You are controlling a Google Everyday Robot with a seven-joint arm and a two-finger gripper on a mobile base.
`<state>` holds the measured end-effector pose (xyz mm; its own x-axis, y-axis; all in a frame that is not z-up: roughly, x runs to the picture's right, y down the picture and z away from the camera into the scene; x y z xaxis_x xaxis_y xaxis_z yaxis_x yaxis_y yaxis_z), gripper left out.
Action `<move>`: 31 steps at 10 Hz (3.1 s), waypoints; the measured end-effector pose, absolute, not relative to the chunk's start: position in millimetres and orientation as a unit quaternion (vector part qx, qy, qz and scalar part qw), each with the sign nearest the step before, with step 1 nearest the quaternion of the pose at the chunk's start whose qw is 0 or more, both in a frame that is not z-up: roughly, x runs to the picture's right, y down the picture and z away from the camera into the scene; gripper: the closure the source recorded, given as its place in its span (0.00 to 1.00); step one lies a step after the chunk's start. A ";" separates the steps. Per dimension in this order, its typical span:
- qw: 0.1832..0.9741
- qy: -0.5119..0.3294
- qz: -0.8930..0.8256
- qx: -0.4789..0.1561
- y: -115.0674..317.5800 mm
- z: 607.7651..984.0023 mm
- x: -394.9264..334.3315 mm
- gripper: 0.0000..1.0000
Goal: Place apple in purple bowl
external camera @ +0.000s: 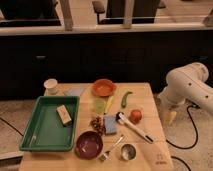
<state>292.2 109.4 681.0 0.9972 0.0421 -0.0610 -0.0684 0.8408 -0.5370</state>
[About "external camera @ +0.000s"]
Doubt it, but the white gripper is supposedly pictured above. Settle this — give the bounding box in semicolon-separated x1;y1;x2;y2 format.
161;97;177;125

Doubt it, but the red apple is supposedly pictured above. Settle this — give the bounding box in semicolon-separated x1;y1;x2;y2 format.
129;109;142;124

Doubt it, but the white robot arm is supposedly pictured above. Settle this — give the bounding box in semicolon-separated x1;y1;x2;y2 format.
158;62;213;125

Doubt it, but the orange bowl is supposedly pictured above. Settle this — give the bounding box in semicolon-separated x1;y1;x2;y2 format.
92;79;116;97

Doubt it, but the purple bowl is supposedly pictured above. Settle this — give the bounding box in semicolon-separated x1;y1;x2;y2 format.
75;131;103;160

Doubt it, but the green chili pepper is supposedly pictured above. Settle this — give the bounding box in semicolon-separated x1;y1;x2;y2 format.
121;91;133;108

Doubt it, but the white black kitchen tool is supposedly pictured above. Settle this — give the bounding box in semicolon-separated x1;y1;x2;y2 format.
116;112;154;144

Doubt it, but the small metal cup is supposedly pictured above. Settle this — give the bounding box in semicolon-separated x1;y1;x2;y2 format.
121;144;136;161

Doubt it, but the blue sponge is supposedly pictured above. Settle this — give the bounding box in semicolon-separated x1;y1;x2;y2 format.
104;116;117;135

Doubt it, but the yellow banana toy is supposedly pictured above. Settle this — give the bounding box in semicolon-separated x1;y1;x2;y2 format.
104;96;114;115

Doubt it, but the green lettuce toy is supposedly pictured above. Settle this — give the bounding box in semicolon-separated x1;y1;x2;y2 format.
93;98;105;114

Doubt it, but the brown grape bunch toy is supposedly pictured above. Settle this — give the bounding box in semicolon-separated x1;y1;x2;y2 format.
90;117;105;136

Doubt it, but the grey cloth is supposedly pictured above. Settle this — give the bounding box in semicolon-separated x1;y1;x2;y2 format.
64;88;85;97

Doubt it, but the wooden block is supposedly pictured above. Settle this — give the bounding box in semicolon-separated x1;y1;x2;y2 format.
57;105;72;125

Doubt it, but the white paper cup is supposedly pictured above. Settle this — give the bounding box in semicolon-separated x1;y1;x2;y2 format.
44;78;58;95

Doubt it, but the green plastic tray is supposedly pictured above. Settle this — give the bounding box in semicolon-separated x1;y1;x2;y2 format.
19;96;79;152

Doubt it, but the black cable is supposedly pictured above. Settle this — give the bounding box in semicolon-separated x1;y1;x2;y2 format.
165;104;200;150

